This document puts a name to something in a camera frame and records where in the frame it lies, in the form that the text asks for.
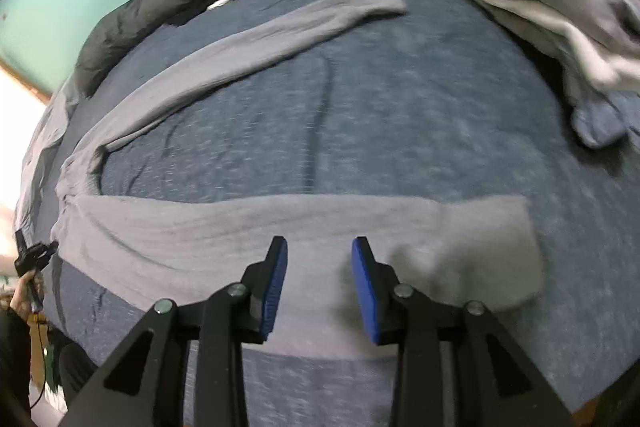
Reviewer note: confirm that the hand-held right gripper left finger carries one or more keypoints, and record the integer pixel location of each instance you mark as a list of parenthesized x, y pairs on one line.
[(275, 289)]

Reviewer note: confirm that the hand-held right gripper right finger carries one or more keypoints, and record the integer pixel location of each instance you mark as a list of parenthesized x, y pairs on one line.
[(365, 292)]

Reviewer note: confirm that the grey fleece pants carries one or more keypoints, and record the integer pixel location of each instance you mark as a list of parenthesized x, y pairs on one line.
[(250, 227)]

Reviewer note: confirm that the person's left forearm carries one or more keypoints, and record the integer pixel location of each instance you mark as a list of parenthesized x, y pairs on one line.
[(15, 347)]

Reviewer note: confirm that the person's left hand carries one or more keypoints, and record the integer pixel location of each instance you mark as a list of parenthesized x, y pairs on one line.
[(21, 299)]

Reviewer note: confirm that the pink curtain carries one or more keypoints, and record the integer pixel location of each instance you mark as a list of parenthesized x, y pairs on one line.
[(15, 157)]

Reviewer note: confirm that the light grey-blue blanket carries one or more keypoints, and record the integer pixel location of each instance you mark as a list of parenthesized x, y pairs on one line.
[(45, 142)]

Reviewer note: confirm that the bed with blue sheet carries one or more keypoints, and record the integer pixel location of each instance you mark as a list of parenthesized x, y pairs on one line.
[(400, 107)]

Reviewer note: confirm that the rolled dark grey duvet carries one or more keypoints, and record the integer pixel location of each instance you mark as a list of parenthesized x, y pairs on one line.
[(135, 27)]

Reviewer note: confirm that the wooden window frame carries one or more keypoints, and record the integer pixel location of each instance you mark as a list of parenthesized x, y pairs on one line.
[(25, 83)]

